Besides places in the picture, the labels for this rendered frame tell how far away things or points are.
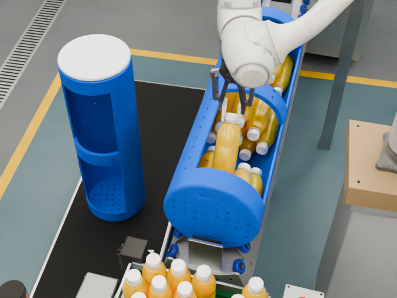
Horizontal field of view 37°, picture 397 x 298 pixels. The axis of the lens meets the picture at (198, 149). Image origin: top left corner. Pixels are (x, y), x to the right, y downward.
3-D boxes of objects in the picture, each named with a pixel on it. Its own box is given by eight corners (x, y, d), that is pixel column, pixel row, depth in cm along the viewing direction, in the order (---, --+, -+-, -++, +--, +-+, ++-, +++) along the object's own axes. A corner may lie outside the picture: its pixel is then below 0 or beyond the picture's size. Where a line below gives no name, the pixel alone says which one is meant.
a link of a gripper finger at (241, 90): (237, 68, 159) (242, 68, 159) (243, 100, 167) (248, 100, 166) (234, 77, 157) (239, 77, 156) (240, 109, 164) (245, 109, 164)
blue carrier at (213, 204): (298, 74, 234) (309, 13, 213) (254, 258, 177) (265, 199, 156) (227, 60, 239) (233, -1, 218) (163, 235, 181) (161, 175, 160)
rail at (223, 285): (267, 298, 167) (268, 292, 165) (267, 300, 167) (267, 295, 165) (133, 266, 174) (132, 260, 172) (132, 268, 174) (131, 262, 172)
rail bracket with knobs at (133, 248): (156, 260, 182) (155, 241, 174) (149, 280, 177) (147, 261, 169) (126, 253, 183) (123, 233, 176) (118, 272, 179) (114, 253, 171)
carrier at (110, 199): (90, 177, 302) (84, 222, 282) (62, 35, 237) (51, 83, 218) (146, 176, 302) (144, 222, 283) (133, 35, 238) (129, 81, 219)
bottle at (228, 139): (211, 181, 170) (222, 117, 167) (207, 175, 177) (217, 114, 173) (236, 184, 171) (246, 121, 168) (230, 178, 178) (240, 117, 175)
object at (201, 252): (223, 264, 177) (224, 240, 168) (221, 271, 176) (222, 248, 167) (190, 256, 179) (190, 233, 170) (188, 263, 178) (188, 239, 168)
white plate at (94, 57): (62, 33, 236) (63, 36, 237) (52, 79, 217) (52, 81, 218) (132, 33, 237) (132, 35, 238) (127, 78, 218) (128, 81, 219)
